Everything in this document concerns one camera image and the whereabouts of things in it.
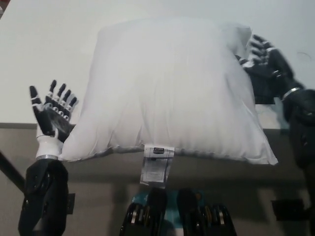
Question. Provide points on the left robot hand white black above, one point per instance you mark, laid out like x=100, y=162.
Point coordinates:
x=53, y=120

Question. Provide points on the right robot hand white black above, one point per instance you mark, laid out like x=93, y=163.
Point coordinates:
x=270, y=64

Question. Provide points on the white pillow with label tag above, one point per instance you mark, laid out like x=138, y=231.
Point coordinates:
x=169, y=93

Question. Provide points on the black table leg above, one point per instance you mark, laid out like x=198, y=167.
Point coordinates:
x=12, y=172

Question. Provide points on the black floor base plate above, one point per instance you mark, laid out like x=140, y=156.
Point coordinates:
x=71, y=204
x=288, y=210

